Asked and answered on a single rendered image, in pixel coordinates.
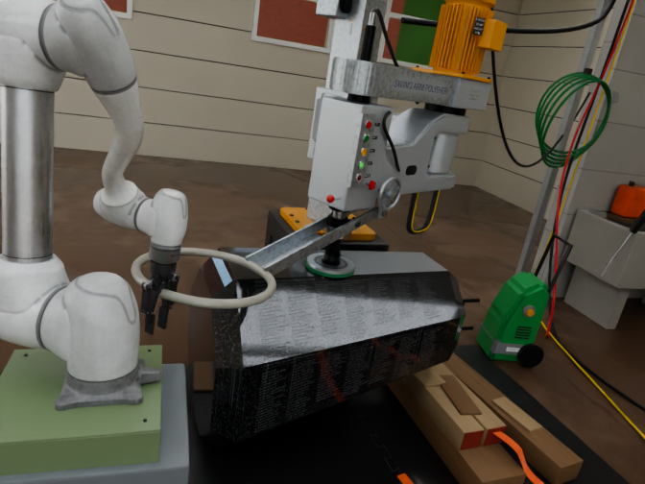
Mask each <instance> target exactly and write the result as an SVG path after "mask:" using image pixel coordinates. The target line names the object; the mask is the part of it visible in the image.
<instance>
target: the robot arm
mask: <svg viewBox="0 0 645 484"><path fill-rule="evenodd" d="M66 72H69V73H73V74H75V75H78V76H81V77H85V79H86V81H87V82H88V84H89V86H90V88H91V90H92V91H93V92H94V94H95V95H96V97H97V98H98V99H99V101H100V102H101V103H102V105H103V107H104V108H105V110H106V111H107V113H108V115H109V116H110V118H111V119H112V121H113V123H114V126H115V130H116V134H115V137H114V140H113V142H112V144H111V147H110V149H109V151H108V154H107V157H106V160H105V162H104V165H103V169H102V180H103V185H104V188H103V189H101V190H99V191H98V192H97V193H96V195H95V197H94V200H93V206H94V209H95V211H96V212H97V213H98V214H99V215H100V216H101V217H102V218H104V219H105V220H107V221H108V222H111V223H112V224H114V225H117V226H120V227H123V228H126V229H130V230H139V231H142V232H144V233H146V234H147V235H149V236H151V241H150V250H149V258H150V260H151V264H150V271H151V277H150V280H149V281H148V282H146V283H145V282H142V284H141V285H142V299H141V308H140V312H142V313H144V314H146V316H145V330H144V331H145V332H147V333H149V334H151V335H152V334H154V327H155V313H154V311H155V305H156V302H157V298H158V295H159V294H160V293H161V290H162V289H164V288H165V289H168V290H171V291H174V292H177V287H178V282H179V276H178V275H176V274H175V272H176V268H177V262H178V261H179V258H180V251H181V246H182V245H181V244H182V240H183V237H184V235H185V233H186V229H187V222H188V203H187V198H186V196H185V195H184V194H183V193H181V192H179V191H177V190H175V189H170V188H162V189H160V190H159V191H158V192H157V193H156V194H155V196H154V198H153V199H150V198H148V197H146V196H145V194H144V193H143V192H142V191H141V190H140V189H139V188H138V187H137V186H136V185H135V184H134V183H133V182H131V181H126V180H125V179H124V176H123V174H124V172H125V170H126V168H127V167H128V165H129V164H130V162H131V160H132V158H133V157H134V155H135V154H136V152H137V150H138V149H139V147H140V145H141V142H142V139H143V133H144V122H143V115H142V109H141V104H140V98H139V91H138V82H137V77H136V73H135V68H134V63H133V58H132V54H131V49H130V47H129V44H128V42H127V40H126V37H125V35H124V32H123V30H122V28H121V26H120V24H119V22H118V20H117V19H116V17H115V15H114V14H113V12H112V11H111V9H110V8H109V7H108V5H107V4H106V3H105V1H104V0H57V2H54V1H51V0H0V120H1V194H2V253H1V254H0V339H1V340H4V341H7V342H10V343H13V344H16V345H20V346H24V347H28V348H34V349H40V350H48V351H50V352H52V353H53V354H55V355H56V356H58V357H59V358H60V359H62V360H64V361H66V363H67V365H66V371H67V374H66V378H65V381H64V383H63V386H62V390H61V393H60V396H59V397H58V398H57V399H56V401H55V408H56V409H57V410H59V411H62V410H67V409H71V408H77V407H90V406H104V405H116V404H128V405H137V404H140V403H141V402H142V401H143V394H142V392H141V390H140V389H141V384H145V383H149V382H154V381H158V380H161V369H159V368H153V367H145V360H144V359H142V358H138V353H139V343H140V321H139V310H138V305H137V301H136V298H135V295H134V294H133V291H132V289H131V287H130V285H129V284H128V283H127V282H126V281H125V280H124V279H122V278H121V277H120V276H118V275H115V274H113V273H108V272H93V273H89V274H86V275H82V276H79V277H77V278H75V279H74V280H73V281H71V282H70V281H69V279H68V276H67V274H66V272H65V269H64V264H63V263H62V261H61V260H60V259H59V258H58V257H57V256H56V255H55V254H53V199H54V115H55V91H56V92H58V90H59V89H60V87H61V84H62V81H63V79H64V77H65V74H66Z"/></svg>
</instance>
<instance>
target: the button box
mask: <svg viewBox="0 0 645 484"><path fill-rule="evenodd" d="M375 118H376V114H373V113H363V112H358V116H357V122H356V128H355V134H354V138H353V144H352V150H351V156H350V162H349V167H348V172H347V178H346V187H349V188H353V187H363V186H364V181H365V176H366V171H367V165H368V160H369V154H370V145H371V140H372V135H373V129H374V124H375ZM368 120H370V121H371V127H370V129H369V130H367V129H366V123H367V121H368ZM366 133H367V134H368V135H369V136H370V139H369V141H368V142H367V143H364V142H363V137H364V135H365V134H366ZM364 147H366V148H367V153H366V155H365V156H364V157H362V156H361V150H362V148H364ZM361 160H363V161H364V162H365V166H364V168H363V169H361V170H360V169H359V168H358V164H359V162H360V161H361ZM358 174H362V179H361V181H359V182H357V181H356V176H357V175H358Z"/></svg>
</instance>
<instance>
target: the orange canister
mask: <svg viewBox="0 0 645 484"><path fill-rule="evenodd" d="M634 183H635V181H630V183H629V184H620V185H619V188H618V190H617V193H616V196H615V199H614V201H613V204H612V207H611V210H610V211H609V213H608V215H607V216H608V217H609V218H612V219H614V220H617V221H619V222H627V223H634V222H635V221H636V220H637V218H638V217H639V215H640V214H641V213H642V211H643V210H644V209H645V186H638V185H634Z"/></svg>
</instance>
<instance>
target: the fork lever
mask: <svg viewBox="0 0 645 484"><path fill-rule="evenodd" d="M378 208H379V206H376V207H372V208H365V209H367V210H368V211H367V212H365V213H363V214H362V215H360V216H358V217H356V218H354V219H352V220H350V221H349V222H347V223H345V224H343V225H341V226H339V227H338V228H336V229H335V230H332V231H330V232H328V233H326V234H325V235H323V236H320V235H318V234H316V232H318V231H320V230H323V229H325V228H327V223H326V222H327V216H328V215H329V214H328V215H326V216H324V217H323V218H321V219H319V220H317V221H315V222H313V223H312V224H310V225H308V226H306V227H304V228H302V229H300V230H297V231H295V232H293V233H291V234H289V235H287V236H285V237H283V238H281V239H279V240H277V241H275V242H274V243H272V244H270V245H268V246H266V247H264V248H262V249H260V250H258V251H256V252H254V253H252V254H250V255H248V256H246V260H247V261H249V260H250V261H253V262H255V263H257V264H258V265H260V266H262V267H263V270H264V272H267V271H268V272H270V273H271V274H272V276H274V275H275V274H277V273H279V272H281V271H283V270H284V269H286V268H288V267H290V266H292V265H293V264H295V263H297V262H299V261H301V260H302V259H304V258H306V257H307V256H309V255H310V254H313V253H315V252H316V251H318V250H320V249H322V248H324V247H325V246H327V245H329V244H331V243H333V242H334V241H336V240H338V239H340V238H341V237H343V236H345V235H347V234H349V233H350V232H352V231H354V230H357V229H358V228H360V227H362V226H364V225H365V224H366V223H368V222H370V221H372V220H373V219H375V218H377V214H378Z"/></svg>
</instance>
